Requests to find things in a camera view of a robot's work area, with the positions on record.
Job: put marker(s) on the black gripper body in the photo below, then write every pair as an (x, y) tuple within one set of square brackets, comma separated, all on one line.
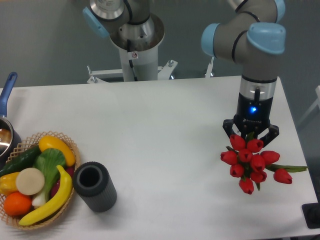
[(252, 116)]

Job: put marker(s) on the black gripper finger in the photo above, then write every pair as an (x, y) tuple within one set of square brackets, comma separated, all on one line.
[(273, 132), (228, 127)]

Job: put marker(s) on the red tulip bouquet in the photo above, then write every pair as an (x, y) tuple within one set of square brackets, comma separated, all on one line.
[(248, 162)]

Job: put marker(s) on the dark grey ribbed vase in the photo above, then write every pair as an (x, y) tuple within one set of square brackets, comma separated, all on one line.
[(93, 183)]

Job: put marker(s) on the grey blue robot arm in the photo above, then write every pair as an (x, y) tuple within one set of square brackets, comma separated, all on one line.
[(253, 39)]

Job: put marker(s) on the black device at edge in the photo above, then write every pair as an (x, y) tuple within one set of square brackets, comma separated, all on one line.
[(311, 212)]

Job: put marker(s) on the dark red vegetable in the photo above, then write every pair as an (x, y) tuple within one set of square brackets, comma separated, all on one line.
[(55, 188)]

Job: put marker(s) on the yellow banana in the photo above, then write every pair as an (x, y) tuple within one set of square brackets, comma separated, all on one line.
[(54, 204)]

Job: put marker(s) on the green bok choy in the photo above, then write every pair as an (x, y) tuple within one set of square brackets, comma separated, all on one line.
[(47, 163)]

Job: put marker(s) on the yellow lemon squash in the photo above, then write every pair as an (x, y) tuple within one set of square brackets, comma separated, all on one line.
[(52, 142)]

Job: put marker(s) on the woven wicker basket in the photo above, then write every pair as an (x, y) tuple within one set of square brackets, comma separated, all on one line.
[(26, 144)]

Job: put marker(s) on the dark green cucumber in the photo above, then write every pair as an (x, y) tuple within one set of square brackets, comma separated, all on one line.
[(25, 160)]

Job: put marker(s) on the beige round slice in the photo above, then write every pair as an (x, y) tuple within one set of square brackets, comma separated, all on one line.
[(30, 181)]

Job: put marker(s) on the orange fruit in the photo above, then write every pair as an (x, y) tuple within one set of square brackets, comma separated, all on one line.
[(17, 204)]

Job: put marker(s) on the yellow bell pepper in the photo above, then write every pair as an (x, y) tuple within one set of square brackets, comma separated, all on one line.
[(8, 183)]

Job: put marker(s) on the white frame at right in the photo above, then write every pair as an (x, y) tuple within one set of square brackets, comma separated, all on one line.
[(311, 112)]

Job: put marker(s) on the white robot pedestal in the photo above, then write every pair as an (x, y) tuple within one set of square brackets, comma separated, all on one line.
[(138, 51)]

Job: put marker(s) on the blue handled saucepan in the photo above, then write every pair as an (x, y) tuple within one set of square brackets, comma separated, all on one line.
[(9, 138)]

